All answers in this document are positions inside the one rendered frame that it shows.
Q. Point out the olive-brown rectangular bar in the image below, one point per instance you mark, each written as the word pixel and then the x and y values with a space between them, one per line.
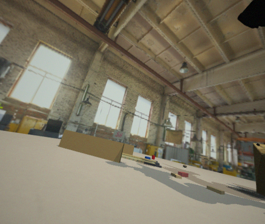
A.
pixel 215 190

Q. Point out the pink rectangular block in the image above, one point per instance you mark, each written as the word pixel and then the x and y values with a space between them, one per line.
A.
pixel 183 174

